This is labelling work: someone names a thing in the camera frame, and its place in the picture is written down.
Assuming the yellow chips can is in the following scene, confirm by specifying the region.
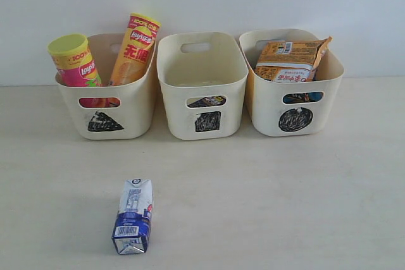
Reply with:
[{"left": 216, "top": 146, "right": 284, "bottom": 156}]
[{"left": 109, "top": 13, "right": 161, "bottom": 86}]

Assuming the orange snack bag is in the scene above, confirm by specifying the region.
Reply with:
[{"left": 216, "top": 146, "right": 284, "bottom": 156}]
[{"left": 253, "top": 37, "right": 332, "bottom": 83}]

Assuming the white blue milk carton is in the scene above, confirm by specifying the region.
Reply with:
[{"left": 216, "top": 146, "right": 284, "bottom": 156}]
[{"left": 111, "top": 179, "right": 154, "bottom": 255}]

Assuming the pink chips can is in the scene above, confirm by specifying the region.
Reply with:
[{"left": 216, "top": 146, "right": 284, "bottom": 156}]
[{"left": 47, "top": 34, "right": 102, "bottom": 87}]

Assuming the cream bin triangle mark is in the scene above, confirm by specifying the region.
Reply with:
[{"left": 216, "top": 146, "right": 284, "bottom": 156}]
[{"left": 55, "top": 32, "right": 158, "bottom": 140}]

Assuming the blue snack bag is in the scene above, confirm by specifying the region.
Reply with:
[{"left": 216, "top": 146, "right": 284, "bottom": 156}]
[{"left": 282, "top": 92, "right": 323, "bottom": 104}]

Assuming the purple juice carton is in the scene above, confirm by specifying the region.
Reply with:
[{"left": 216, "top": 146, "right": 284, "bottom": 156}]
[{"left": 187, "top": 95, "right": 227, "bottom": 108}]

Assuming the cream bin square mark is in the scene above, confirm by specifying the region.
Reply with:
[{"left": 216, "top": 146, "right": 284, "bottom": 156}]
[{"left": 156, "top": 32, "right": 249, "bottom": 141}]

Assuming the cream bin circle mark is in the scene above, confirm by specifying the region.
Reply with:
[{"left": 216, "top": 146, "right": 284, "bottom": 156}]
[{"left": 239, "top": 28, "right": 344, "bottom": 137}]

